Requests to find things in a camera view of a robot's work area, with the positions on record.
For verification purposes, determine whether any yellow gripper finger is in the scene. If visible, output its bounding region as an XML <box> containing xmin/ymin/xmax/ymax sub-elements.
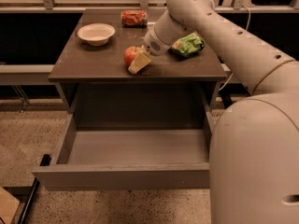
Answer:
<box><xmin>128</xmin><ymin>51</ymin><xmax>151</xmax><ymax>74</ymax></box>

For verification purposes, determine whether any open grey top drawer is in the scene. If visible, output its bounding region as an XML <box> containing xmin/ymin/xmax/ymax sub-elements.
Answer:
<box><xmin>33</xmin><ymin>83</ymin><xmax>213</xmax><ymax>190</ymax></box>

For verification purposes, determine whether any green chip bag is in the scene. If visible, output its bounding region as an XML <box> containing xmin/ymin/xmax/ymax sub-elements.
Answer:
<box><xmin>170</xmin><ymin>33</ymin><xmax>205</xmax><ymax>58</ymax></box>

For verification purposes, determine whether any crushed orange soda can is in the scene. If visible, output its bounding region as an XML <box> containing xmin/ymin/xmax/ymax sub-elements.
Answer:
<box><xmin>121</xmin><ymin>10</ymin><xmax>148</xmax><ymax>27</ymax></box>

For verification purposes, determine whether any red apple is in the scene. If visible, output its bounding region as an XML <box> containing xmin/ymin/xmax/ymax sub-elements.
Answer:
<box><xmin>124</xmin><ymin>46</ymin><xmax>141</xmax><ymax>67</ymax></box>

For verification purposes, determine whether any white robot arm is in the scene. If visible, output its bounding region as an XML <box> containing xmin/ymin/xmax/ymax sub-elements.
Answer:
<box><xmin>143</xmin><ymin>0</ymin><xmax>299</xmax><ymax>224</ymax></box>

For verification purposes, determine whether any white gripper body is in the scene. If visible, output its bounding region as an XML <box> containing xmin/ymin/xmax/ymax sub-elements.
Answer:
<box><xmin>144</xmin><ymin>26</ymin><xmax>170</xmax><ymax>56</ymax></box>

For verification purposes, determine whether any black metal floor frame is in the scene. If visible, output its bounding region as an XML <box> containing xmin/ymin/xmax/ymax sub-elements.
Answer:
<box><xmin>2</xmin><ymin>153</ymin><xmax>52</xmax><ymax>224</ymax></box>

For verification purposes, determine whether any white paper bowl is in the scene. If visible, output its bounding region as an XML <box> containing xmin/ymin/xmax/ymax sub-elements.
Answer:
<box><xmin>78</xmin><ymin>23</ymin><xmax>115</xmax><ymax>46</ymax></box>

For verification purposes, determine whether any grey cabinet with top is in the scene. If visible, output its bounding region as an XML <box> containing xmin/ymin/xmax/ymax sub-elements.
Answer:
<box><xmin>49</xmin><ymin>9</ymin><xmax>225</xmax><ymax>130</ymax></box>

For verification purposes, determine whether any white cable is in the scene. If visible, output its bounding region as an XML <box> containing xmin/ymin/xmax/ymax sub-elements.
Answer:
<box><xmin>218</xmin><ymin>6</ymin><xmax>252</xmax><ymax>92</ymax></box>

